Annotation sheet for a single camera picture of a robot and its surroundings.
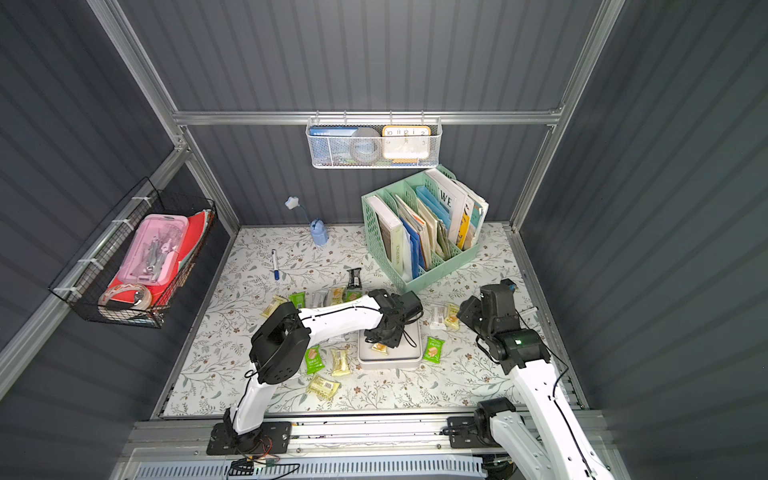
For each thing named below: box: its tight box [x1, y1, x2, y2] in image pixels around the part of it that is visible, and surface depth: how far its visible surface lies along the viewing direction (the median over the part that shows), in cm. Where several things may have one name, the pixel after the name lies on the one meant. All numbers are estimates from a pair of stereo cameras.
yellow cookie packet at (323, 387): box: [307, 375, 341, 400], surface depth 82 cm
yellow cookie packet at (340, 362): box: [331, 348, 351, 376], surface depth 86 cm
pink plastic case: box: [117, 214, 190, 286], surface depth 74 cm
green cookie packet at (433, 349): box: [422, 336, 445, 364], surface depth 89 cm
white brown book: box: [366, 195, 404, 276], surface depth 91 cm
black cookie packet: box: [346, 268, 362, 290], surface depth 104 cm
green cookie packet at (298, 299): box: [288, 292, 306, 309], surface depth 101 cm
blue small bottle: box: [284, 196, 329, 246], surface depth 113 cm
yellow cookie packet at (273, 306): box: [262, 295, 287, 319], surface depth 98 cm
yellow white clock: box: [382, 125, 432, 160], surface depth 90 cm
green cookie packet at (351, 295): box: [343, 291, 363, 303], surface depth 101 cm
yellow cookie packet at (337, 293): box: [331, 287, 345, 305], surface depth 101 cm
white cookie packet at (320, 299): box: [310, 290, 331, 308], surface depth 101 cm
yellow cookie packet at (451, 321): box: [444, 303, 460, 330], surface depth 95 cm
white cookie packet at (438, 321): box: [429, 306, 447, 330], surface depth 95 cm
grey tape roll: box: [349, 127, 382, 164], surface depth 90 cm
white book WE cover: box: [425, 168, 468, 245], surface depth 98 cm
